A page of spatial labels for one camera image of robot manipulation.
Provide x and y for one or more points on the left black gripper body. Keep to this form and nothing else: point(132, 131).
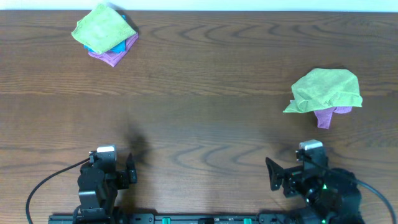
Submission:
point(125, 178)

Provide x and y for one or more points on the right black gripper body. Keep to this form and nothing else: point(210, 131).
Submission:
point(286, 179)

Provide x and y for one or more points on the green cloth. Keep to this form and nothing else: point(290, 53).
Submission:
point(102, 29)
point(321, 89)

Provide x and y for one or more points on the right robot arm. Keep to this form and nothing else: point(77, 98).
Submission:
point(331, 195)

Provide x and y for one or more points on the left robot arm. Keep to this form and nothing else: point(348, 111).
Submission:
point(97, 205)

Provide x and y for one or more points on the crumpled purple cloth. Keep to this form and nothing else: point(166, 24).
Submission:
point(324, 117)

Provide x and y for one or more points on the crumpled green cloth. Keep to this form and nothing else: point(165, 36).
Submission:
point(321, 89)

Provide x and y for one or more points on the folded purple cloth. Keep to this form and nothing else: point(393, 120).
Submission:
point(113, 58)

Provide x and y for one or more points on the folded blue cloth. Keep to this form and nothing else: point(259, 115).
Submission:
point(121, 47)

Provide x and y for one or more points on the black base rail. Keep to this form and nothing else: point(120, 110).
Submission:
point(148, 218)

